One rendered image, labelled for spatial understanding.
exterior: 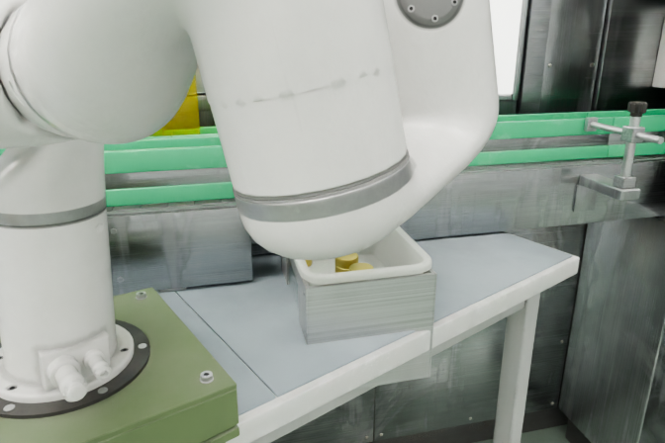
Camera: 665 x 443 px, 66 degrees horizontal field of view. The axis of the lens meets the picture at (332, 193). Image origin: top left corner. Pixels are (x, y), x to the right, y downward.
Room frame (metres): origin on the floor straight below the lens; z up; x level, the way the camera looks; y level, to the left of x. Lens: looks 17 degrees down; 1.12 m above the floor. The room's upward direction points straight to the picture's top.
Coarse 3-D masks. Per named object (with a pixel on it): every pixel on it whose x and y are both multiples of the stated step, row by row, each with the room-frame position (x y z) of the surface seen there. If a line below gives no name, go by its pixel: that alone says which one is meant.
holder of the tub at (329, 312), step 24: (288, 264) 0.70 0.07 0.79; (312, 288) 0.55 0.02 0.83; (336, 288) 0.56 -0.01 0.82; (360, 288) 0.57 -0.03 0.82; (384, 288) 0.57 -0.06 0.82; (408, 288) 0.58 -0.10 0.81; (432, 288) 0.59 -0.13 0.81; (312, 312) 0.55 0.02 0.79; (336, 312) 0.56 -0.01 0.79; (360, 312) 0.57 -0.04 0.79; (384, 312) 0.57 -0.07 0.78; (408, 312) 0.58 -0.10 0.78; (432, 312) 0.59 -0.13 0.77; (312, 336) 0.55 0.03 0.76; (336, 336) 0.56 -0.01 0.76; (360, 336) 0.57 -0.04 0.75
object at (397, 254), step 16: (384, 240) 0.75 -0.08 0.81; (400, 240) 0.69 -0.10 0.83; (368, 256) 0.77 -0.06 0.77; (384, 256) 0.74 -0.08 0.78; (400, 256) 0.68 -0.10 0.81; (416, 256) 0.63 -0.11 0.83; (304, 272) 0.57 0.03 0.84; (320, 272) 0.71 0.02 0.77; (352, 272) 0.57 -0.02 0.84; (368, 272) 0.57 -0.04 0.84; (384, 272) 0.57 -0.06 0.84; (400, 272) 0.58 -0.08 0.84; (416, 272) 0.58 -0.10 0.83
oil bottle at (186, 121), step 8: (192, 88) 0.82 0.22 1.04; (192, 96) 0.82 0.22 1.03; (184, 104) 0.82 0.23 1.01; (192, 104) 0.82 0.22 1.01; (184, 112) 0.82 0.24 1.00; (192, 112) 0.82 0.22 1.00; (176, 120) 0.81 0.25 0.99; (184, 120) 0.82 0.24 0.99; (192, 120) 0.82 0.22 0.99; (168, 128) 0.81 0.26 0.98; (176, 128) 0.81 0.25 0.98; (184, 128) 0.81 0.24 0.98; (192, 128) 0.82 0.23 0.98
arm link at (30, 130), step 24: (0, 0) 0.30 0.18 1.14; (24, 0) 0.31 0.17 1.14; (0, 24) 0.29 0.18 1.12; (0, 48) 0.28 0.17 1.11; (0, 72) 0.28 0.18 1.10; (0, 96) 0.28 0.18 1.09; (0, 120) 0.28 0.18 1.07; (24, 120) 0.29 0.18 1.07; (0, 144) 0.30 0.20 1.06; (24, 144) 0.31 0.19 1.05
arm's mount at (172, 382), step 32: (128, 320) 0.50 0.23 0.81; (160, 320) 0.50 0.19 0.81; (160, 352) 0.44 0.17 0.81; (192, 352) 0.45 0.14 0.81; (128, 384) 0.39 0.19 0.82; (160, 384) 0.39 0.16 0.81; (192, 384) 0.40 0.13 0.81; (224, 384) 0.40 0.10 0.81; (0, 416) 0.34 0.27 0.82; (32, 416) 0.34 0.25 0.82; (64, 416) 0.35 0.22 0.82; (96, 416) 0.35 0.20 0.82; (128, 416) 0.35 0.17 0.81; (160, 416) 0.36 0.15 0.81; (192, 416) 0.37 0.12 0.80; (224, 416) 0.39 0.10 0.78
